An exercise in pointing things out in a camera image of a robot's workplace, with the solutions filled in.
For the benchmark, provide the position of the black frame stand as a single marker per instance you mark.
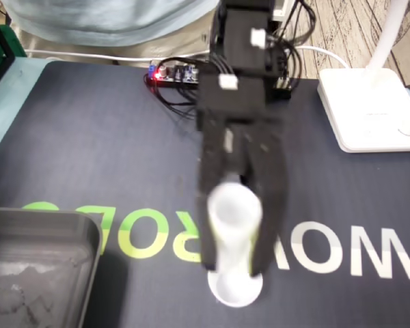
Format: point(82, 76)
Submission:
point(5, 65)

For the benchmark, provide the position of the dark mat with WOWROBO print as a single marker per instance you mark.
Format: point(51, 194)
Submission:
point(89, 153)

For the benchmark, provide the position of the person in light blue shirt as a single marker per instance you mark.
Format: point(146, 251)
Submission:
point(106, 24)

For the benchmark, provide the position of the white lamp neck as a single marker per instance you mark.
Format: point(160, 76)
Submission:
point(382, 44)

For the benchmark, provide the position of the white shelf furniture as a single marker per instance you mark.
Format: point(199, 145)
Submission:
point(280, 10)

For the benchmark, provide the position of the black gripper servo housing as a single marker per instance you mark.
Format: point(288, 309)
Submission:
point(239, 118)

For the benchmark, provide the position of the blue circuit board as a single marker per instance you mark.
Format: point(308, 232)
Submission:
point(177, 75)

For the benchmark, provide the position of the white plastic tube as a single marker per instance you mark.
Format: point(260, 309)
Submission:
point(234, 212)

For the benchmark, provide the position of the white round plastic dish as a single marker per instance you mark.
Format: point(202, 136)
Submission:
point(235, 294)

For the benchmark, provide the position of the black plastic tray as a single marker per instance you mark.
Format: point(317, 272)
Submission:
point(37, 273)

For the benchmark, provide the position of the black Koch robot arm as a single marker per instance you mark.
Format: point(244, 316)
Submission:
point(239, 92)

